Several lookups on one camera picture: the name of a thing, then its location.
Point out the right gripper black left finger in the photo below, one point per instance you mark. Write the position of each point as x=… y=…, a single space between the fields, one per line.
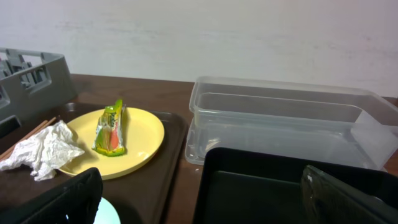
x=74 y=201

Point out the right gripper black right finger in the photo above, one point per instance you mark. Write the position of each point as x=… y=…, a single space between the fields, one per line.
x=329 y=200

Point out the light blue bowl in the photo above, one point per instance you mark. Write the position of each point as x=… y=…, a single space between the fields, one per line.
x=106 y=213

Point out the white tissue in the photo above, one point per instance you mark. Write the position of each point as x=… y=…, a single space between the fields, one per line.
x=45 y=152

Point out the green snack wrapper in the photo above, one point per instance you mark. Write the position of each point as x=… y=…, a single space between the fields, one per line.
x=109 y=139

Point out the wooden chopstick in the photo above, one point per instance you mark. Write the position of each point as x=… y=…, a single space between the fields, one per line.
x=6 y=154
x=48 y=124

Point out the yellow round plate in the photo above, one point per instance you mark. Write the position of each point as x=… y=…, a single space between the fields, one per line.
x=143 y=134

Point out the clear plastic waste bin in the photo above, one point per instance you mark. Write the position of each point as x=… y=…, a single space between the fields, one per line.
x=339 y=125

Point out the black waste tray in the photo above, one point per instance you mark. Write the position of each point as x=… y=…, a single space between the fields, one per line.
x=250 y=187

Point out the grey dishwasher rack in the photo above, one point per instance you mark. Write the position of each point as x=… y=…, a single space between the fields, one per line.
x=32 y=82

